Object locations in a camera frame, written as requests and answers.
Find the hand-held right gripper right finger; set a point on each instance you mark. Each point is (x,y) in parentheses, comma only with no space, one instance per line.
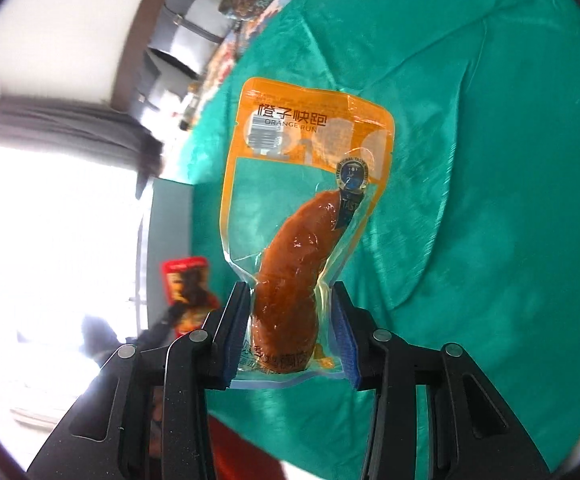
(345,340)

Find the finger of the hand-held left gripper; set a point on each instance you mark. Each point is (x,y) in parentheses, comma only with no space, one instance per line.
(162,327)

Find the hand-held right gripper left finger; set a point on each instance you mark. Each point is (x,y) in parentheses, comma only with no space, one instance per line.
(237,330)

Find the red snack packet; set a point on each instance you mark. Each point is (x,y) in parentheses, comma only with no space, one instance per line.
(190,285)

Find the orange sausage packet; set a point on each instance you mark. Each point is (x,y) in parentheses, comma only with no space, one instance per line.
(290,270)

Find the green satin cloth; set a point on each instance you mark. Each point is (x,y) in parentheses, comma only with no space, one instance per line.
(470,210)

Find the grey curtain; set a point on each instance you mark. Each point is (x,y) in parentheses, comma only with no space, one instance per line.
(70,125)

